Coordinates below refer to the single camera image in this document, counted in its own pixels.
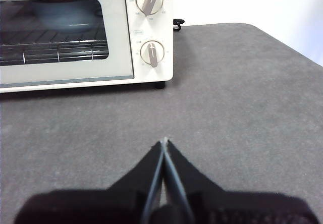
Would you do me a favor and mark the cream toaster oven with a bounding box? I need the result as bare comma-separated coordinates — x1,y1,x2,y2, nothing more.
0,0,175,94

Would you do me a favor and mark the metal oven wire rack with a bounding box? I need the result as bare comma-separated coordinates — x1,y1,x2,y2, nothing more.
0,28,110,66

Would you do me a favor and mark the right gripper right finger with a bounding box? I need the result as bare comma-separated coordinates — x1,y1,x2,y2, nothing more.
165,140,320,224

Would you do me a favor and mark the black oven power cable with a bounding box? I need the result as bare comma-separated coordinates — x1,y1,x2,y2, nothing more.
173,19,185,32

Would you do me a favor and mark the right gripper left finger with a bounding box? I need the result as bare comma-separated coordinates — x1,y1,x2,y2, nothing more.
14,140,166,224

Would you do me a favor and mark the blue ribbed bowl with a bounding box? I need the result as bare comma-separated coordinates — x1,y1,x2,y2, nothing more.
31,1,96,34

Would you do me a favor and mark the glass oven door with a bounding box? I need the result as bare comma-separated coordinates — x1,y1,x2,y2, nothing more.
0,0,135,86

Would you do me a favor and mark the beige oven knob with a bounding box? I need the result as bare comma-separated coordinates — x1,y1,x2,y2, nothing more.
136,0,164,17
140,41,165,68

